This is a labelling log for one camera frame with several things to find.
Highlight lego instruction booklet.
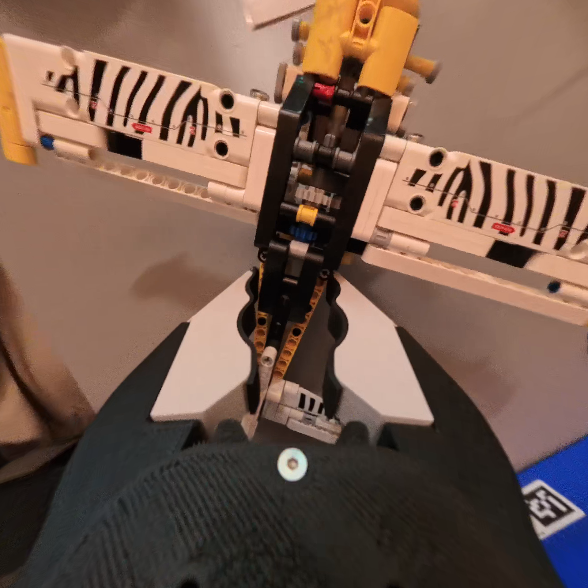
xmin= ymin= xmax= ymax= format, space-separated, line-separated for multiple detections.
xmin=241 ymin=0 xmax=319 ymax=31

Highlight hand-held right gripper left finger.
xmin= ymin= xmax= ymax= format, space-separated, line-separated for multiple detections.
xmin=150 ymin=269 xmax=263 ymax=435

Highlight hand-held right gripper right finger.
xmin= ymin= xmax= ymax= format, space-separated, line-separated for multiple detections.
xmin=323 ymin=271 xmax=435 ymax=428

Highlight blue plastic bin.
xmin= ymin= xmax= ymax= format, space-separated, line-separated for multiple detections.
xmin=516 ymin=434 xmax=588 ymax=588

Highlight person's beige trousers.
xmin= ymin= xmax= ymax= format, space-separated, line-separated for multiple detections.
xmin=0 ymin=262 xmax=98 ymax=483

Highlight lego airplane model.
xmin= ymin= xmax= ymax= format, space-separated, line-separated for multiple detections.
xmin=0 ymin=0 xmax=588 ymax=445

